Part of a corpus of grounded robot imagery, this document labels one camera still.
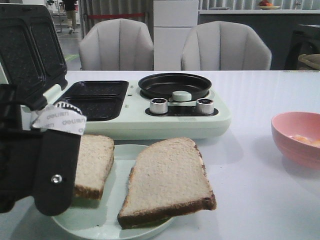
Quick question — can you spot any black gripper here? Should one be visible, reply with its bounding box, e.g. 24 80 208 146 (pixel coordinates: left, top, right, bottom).
0 84 87 216

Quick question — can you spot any bread slice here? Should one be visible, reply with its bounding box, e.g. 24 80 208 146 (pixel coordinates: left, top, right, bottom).
74 134 115 200
117 137 217 229

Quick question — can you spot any red barrier tape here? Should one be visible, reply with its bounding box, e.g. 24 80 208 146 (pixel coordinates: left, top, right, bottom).
86 12 146 19

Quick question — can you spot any left silver control knob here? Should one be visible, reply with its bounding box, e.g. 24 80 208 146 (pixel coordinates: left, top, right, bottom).
149 97 168 115

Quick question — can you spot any person walking in background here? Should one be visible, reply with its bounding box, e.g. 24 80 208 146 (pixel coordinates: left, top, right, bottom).
62 0 77 34

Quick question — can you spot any mint green hinged lid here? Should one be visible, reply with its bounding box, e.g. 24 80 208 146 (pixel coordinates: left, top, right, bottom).
0 3 67 110

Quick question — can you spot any orange shrimp piece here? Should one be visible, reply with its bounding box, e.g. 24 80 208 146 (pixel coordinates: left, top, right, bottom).
291 134 320 148

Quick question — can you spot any pink plastic bowl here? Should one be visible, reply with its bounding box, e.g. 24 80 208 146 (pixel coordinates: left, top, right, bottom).
271 111 320 170

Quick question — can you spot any left beige upholstered chair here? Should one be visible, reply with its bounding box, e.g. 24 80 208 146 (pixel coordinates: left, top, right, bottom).
79 18 154 71

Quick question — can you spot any mint green round plate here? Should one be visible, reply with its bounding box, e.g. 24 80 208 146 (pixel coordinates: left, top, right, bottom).
53 144 174 240

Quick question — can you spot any silver control knob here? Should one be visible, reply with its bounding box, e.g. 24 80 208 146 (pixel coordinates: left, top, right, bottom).
195 98 215 115
149 97 168 115

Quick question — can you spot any mint green breakfast maker base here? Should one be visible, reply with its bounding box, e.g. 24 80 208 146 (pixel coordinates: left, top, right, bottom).
44 79 231 140

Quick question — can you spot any beige upholstered chair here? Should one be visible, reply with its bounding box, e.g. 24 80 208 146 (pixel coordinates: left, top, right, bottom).
79 18 154 71
180 21 272 71

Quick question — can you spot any right silver control knob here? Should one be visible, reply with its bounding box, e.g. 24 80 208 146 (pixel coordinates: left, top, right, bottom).
195 98 215 115

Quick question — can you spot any fruit plate on counter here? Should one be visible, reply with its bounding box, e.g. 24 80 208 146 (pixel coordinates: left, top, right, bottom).
257 0 280 10

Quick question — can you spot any white cabinet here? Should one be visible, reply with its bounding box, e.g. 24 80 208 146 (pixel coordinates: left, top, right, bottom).
153 0 199 71

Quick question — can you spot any grey counter with white top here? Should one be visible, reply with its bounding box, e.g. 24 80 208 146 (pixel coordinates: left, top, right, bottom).
198 9 320 70

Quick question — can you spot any right beige upholstered chair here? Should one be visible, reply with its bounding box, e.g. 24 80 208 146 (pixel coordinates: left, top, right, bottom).
180 21 272 71

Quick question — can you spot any black round frying pan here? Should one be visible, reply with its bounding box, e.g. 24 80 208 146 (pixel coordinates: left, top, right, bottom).
138 72 212 101

